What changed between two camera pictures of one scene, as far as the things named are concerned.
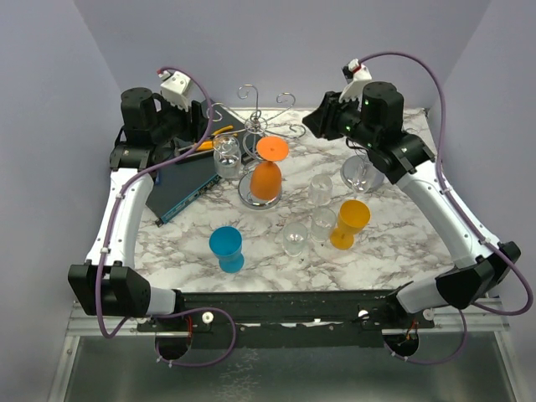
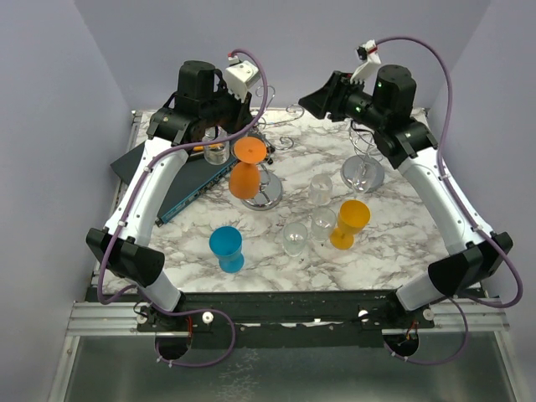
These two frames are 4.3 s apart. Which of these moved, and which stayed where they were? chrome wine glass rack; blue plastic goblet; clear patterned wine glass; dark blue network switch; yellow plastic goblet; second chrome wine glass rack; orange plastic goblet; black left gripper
Moved: chrome wine glass rack; clear patterned wine glass; black left gripper; orange plastic goblet
Stayed: yellow plastic goblet; blue plastic goblet; dark blue network switch; second chrome wine glass rack
